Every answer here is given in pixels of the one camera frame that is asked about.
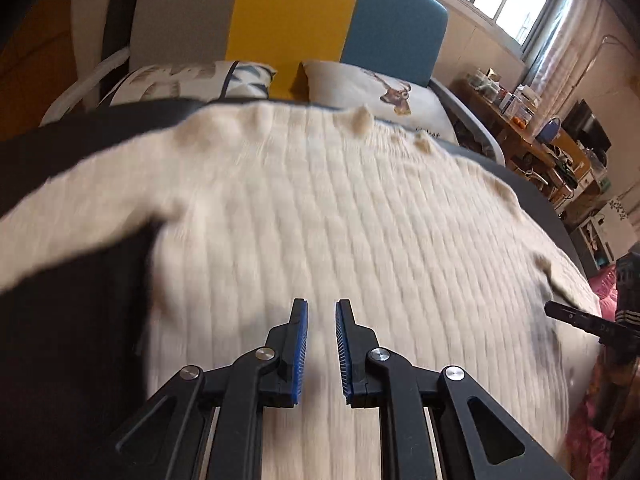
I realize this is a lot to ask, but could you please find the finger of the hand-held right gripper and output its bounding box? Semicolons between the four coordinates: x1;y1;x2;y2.
544;301;608;343

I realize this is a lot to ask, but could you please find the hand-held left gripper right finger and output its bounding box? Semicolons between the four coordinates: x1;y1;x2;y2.
335;298;572;480

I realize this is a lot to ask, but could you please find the black leather seat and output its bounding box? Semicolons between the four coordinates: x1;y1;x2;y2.
0;99;593;480

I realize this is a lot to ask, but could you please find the cream knitted sweater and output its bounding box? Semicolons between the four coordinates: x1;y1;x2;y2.
0;100;607;480

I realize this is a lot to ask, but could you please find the black monitor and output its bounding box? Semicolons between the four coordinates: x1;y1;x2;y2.
562;100;612;155

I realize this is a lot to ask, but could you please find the white curved rail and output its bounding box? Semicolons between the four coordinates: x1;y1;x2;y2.
39;47;132;127

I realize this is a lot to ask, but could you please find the black strap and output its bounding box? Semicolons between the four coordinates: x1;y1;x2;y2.
99;0;162;103

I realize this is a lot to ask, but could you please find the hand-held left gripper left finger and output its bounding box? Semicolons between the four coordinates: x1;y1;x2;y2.
114;298;308;480

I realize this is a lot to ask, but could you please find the grey yellow blue headboard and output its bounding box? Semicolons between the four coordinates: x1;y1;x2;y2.
72;0;447;102

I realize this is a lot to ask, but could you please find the pink blanket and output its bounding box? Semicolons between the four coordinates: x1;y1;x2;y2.
564;265;640;480

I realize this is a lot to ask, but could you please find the cluttered wooden desk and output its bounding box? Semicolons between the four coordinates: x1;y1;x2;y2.
459;67;610;213

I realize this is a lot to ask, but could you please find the leaf patterned pillow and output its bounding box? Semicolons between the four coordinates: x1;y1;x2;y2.
110;60;277;107

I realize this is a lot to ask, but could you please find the grey bed frame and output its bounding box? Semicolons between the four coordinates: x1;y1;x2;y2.
429;77;592;281

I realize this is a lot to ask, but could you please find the white cabinet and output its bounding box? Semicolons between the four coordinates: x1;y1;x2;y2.
575;200;629;272

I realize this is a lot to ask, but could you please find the sheer curtain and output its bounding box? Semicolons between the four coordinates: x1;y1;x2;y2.
524;0;607;107

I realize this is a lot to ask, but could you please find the white deer print pillow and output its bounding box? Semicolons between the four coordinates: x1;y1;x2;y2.
301;60;458;143

